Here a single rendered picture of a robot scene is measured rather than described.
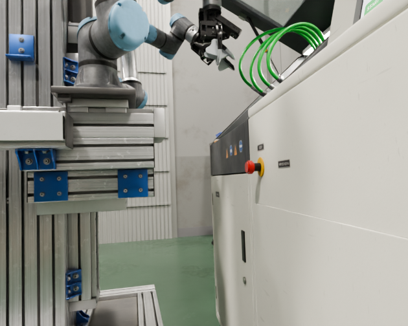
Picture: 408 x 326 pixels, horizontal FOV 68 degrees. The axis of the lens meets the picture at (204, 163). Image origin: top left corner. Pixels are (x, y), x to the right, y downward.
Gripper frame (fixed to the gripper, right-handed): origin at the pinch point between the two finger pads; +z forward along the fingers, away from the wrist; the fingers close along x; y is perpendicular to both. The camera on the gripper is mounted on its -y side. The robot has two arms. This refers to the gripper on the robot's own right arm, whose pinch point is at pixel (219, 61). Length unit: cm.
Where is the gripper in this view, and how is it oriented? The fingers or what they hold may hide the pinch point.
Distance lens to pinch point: 120.9
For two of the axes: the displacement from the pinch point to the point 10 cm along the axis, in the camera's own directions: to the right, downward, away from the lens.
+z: 0.4, 10.0, -0.5
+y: -9.9, 0.3, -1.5
